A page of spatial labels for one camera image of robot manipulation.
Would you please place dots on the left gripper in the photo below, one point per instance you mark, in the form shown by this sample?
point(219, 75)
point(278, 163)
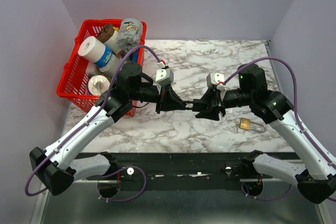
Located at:
point(169, 100)

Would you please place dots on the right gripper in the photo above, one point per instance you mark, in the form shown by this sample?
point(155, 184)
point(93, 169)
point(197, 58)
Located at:
point(213, 97)

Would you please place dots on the black padlock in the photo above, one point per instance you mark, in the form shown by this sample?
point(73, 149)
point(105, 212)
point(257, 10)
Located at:
point(196, 105)

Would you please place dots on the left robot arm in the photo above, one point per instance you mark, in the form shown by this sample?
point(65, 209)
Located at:
point(55, 165)

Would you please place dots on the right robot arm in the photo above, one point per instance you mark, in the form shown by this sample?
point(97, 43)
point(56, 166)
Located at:
point(315, 177)

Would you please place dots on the brass padlock with keys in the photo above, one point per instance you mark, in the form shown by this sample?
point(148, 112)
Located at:
point(248, 125)

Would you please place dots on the white blue labelled bottle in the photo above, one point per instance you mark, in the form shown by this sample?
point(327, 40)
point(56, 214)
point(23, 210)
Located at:
point(109, 61)

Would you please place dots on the silver foil wrapped roll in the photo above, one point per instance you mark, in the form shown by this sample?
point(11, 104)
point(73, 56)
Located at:
point(97, 85)

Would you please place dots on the brown chocolate wrapped item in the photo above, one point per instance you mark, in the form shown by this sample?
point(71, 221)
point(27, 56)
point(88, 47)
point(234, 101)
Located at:
point(106, 33)

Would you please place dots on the white toilet paper roll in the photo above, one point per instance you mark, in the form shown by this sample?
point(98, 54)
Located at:
point(91, 49)

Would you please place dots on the red plastic basket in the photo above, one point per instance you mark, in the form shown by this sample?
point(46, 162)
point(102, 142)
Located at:
point(73, 84)

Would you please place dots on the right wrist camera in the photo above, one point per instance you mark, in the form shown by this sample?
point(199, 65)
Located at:
point(215, 81)

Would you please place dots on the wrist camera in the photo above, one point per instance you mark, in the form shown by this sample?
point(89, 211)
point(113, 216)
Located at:
point(164, 77)
point(215, 81)

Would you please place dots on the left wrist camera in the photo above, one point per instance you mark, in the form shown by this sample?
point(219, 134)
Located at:
point(164, 77)

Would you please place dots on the black mounting rail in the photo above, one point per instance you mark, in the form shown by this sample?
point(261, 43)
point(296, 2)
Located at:
point(180, 171)

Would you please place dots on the metal table frame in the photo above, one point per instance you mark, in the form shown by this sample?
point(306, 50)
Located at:
point(268, 201)

